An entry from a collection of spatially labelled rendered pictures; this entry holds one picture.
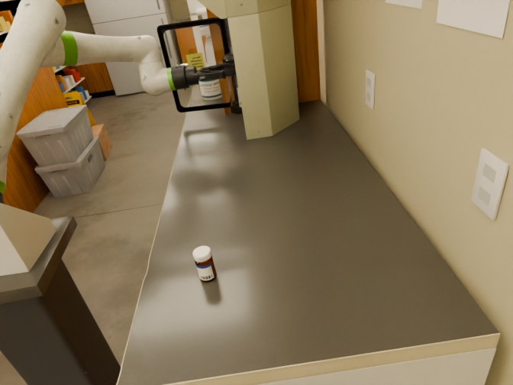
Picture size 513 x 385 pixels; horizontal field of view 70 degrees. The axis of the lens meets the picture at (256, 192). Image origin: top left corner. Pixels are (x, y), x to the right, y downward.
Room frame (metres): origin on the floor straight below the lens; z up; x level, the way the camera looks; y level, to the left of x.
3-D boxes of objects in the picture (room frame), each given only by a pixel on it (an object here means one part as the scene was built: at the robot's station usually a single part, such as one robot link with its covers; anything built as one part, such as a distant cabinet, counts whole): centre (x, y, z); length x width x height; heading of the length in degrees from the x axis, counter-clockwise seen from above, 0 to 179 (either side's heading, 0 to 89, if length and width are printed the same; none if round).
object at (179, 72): (1.58, 0.24, 1.20); 0.09 x 0.06 x 0.12; 178
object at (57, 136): (3.26, 1.67, 0.49); 0.60 x 0.42 x 0.33; 0
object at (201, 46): (1.77, 0.17, 1.19); 0.30 x 0.01 x 0.40; 82
